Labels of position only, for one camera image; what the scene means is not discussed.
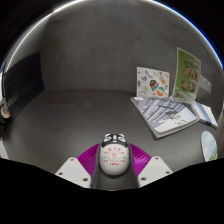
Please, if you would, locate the white panda-print computer mouse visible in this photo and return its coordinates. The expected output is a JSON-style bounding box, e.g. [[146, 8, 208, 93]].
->
[[98, 133, 130, 177]]

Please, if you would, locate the black flat panel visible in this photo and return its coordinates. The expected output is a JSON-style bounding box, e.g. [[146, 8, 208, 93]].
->
[[2, 51, 45, 118]]

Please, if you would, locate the white book with blue band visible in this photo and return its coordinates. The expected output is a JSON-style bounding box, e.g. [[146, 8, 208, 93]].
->
[[190, 100, 219, 130]]

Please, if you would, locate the green food menu stand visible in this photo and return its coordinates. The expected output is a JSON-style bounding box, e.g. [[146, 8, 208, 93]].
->
[[171, 46, 202, 104]]

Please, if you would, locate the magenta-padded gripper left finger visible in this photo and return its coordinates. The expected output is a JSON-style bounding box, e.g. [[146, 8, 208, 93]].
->
[[54, 143, 101, 190]]

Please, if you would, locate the white cartoon sticker sheet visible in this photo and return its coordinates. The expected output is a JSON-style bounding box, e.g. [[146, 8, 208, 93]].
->
[[136, 66, 170, 99]]

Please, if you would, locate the white wall socket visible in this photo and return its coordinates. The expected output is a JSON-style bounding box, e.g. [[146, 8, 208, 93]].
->
[[199, 75, 213, 94]]

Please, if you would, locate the grey striped-cover book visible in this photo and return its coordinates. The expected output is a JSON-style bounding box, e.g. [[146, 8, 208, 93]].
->
[[130, 95, 200, 140]]

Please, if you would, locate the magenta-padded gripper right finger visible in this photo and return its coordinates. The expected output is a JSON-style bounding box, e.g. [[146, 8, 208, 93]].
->
[[128, 143, 174, 188]]

